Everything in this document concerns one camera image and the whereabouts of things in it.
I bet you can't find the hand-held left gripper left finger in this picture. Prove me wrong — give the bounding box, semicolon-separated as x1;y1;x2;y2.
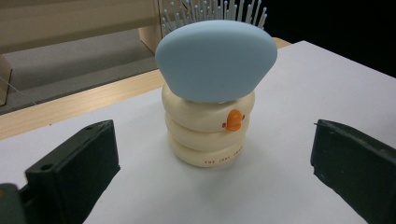
20;119;121;224

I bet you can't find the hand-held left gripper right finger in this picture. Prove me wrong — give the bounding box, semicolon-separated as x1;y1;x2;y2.
309;119;396;224

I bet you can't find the light blue hairbrush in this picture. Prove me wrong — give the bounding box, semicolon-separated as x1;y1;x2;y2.
154;0;278;105

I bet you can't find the white board sheet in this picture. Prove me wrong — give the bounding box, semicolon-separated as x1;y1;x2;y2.
0;40;396;224

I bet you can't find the black curtain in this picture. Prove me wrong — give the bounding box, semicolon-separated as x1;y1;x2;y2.
261;0;396;78

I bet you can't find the wooden shelf unit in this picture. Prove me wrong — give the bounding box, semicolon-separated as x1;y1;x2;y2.
0;0;171;106

